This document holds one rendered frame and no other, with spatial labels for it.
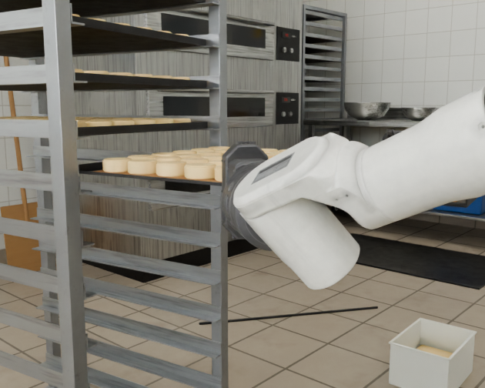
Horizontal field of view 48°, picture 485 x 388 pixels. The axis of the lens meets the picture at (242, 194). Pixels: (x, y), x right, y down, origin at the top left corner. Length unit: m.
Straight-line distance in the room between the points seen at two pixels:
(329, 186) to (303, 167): 0.03
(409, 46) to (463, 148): 4.69
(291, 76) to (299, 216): 3.53
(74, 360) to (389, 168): 0.70
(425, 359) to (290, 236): 1.61
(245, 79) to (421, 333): 1.99
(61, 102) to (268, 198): 0.51
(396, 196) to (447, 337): 1.93
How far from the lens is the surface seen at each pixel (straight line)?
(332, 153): 0.45
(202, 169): 0.81
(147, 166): 0.88
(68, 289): 0.95
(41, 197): 1.69
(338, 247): 0.51
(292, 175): 0.45
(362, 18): 5.33
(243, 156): 0.68
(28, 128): 1.01
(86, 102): 3.39
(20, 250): 3.54
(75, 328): 0.98
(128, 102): 3.06
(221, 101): 1.25
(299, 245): 0.50
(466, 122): 0.40
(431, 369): 2.08
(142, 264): 1.45
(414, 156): 0.42
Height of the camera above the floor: 1.00
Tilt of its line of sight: 9 degrees down
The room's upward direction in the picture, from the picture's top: straight up
